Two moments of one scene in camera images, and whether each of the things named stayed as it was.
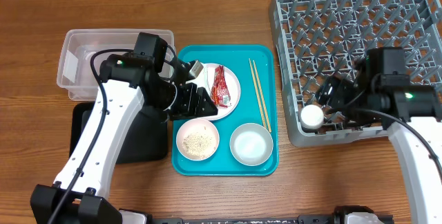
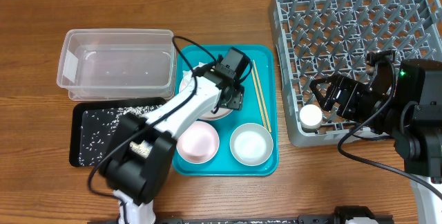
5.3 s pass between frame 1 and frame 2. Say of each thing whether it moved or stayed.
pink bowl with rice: stayed
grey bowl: stayed
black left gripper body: moved
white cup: stayed
